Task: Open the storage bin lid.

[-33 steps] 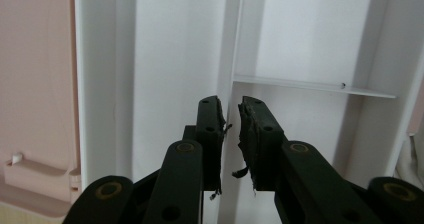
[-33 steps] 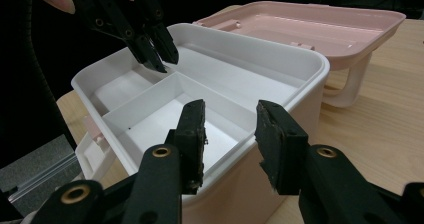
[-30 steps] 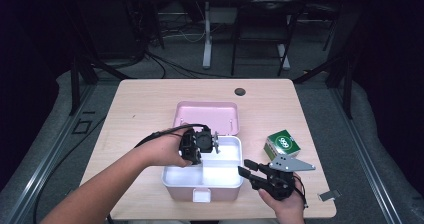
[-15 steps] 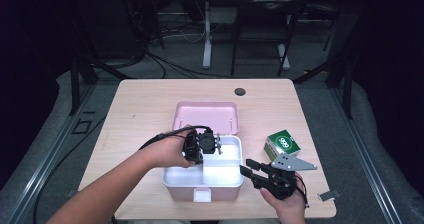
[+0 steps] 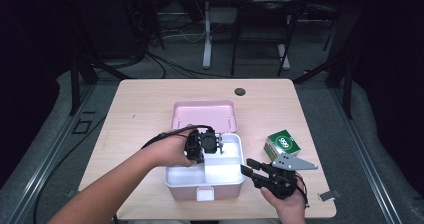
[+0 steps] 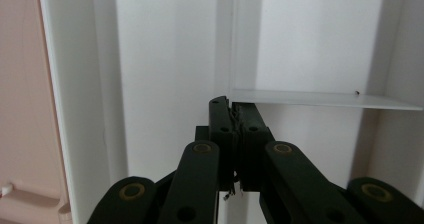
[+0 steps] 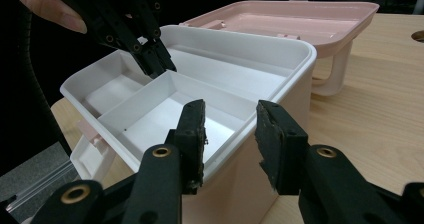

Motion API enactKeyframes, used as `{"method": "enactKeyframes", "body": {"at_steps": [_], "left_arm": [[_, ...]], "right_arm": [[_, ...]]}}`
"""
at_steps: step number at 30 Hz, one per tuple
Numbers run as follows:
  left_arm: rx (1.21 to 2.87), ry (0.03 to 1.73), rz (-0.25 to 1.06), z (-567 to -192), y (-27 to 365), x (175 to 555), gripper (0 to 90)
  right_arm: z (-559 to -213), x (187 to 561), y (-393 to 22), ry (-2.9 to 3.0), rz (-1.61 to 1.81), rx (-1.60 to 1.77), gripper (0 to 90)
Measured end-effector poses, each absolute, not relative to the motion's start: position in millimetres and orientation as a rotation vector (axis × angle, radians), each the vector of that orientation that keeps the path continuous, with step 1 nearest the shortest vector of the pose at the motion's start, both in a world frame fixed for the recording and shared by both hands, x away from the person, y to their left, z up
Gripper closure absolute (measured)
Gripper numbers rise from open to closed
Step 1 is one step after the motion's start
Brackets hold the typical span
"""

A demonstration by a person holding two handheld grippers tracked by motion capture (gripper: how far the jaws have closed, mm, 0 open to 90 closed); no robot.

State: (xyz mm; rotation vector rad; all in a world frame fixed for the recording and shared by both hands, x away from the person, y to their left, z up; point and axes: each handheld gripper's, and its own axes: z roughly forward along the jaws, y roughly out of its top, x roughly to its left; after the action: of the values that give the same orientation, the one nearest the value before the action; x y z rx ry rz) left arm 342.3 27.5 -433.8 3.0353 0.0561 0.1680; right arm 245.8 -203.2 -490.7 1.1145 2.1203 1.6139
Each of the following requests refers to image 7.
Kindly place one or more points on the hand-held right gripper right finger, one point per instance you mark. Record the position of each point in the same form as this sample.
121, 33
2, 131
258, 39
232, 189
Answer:
320, 184

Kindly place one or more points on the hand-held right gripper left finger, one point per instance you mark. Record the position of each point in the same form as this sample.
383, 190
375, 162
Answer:
160, 184

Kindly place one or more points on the white divided tray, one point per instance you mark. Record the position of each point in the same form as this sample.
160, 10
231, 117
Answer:
226, 74

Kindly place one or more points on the pink lidded storage box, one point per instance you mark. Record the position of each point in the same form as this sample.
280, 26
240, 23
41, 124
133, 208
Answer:
290, 20

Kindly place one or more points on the aluminium floor rail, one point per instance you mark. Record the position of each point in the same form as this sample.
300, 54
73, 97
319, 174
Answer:
40, 185

